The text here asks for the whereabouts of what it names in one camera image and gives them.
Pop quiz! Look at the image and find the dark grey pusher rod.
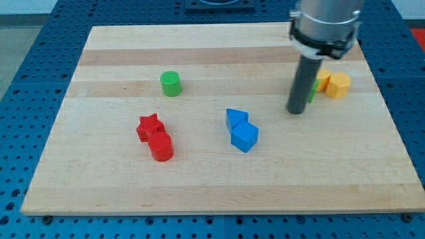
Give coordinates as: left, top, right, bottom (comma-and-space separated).
286, 55, 323, 114

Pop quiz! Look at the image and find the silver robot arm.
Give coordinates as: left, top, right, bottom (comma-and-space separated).
286, 0, 364, 114

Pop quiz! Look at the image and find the green star block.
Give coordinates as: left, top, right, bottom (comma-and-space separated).
307, 79, 319, 103

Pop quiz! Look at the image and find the red star block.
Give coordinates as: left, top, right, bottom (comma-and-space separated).
136, 113, 165, 142

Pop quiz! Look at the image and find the yellow heart block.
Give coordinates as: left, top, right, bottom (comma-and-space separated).
316, 69, 331, 92

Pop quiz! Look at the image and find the yellow hexagon block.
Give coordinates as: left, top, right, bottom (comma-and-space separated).
325, 72, 351, 99

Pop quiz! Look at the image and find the blue triangle block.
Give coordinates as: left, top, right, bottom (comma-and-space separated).
226, 108, 249, 132

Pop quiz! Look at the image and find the blue cube block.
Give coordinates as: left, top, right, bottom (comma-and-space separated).
230, 121, 259, 153

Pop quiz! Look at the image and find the green cylinder block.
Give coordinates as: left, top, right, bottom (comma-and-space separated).
160, 71, 182, 97

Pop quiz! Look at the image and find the wooden board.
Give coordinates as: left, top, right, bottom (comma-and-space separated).
21, 23, 424, 216

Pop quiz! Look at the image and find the red cylinder block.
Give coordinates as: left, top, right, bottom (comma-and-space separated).
148, 131, 174, 162

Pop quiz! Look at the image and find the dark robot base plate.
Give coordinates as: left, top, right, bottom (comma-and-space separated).
183, 0, 256, 11

